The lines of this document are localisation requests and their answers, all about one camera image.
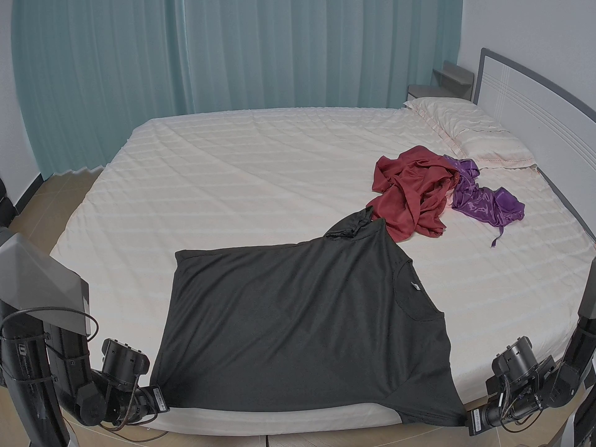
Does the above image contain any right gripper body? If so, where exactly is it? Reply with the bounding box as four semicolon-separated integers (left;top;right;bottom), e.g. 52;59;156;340
467;404;506;436

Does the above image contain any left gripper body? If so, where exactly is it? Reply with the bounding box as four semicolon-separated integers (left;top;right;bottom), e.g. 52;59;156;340
130;386;169;420

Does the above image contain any black T-shirt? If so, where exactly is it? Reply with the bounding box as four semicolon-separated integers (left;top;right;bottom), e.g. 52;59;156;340
150;206;467;426

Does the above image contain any purple satin garment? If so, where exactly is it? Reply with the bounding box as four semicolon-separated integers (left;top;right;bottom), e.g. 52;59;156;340
445;155;527;249

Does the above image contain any bed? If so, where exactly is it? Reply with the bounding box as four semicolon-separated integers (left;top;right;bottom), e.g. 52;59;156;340
49;48;596;434

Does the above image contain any red garment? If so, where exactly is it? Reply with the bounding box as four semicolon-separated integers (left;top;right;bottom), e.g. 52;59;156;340
366;146;462;243

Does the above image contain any cream pillow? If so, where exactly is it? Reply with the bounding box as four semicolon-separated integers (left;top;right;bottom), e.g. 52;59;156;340
403;96;537;171

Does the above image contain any grey bedside table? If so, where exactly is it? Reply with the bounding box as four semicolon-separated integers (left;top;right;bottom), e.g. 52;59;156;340
407;61;476;103

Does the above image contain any blue-green curtain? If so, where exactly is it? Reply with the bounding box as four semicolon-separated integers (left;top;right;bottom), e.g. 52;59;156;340
11;0;466;180

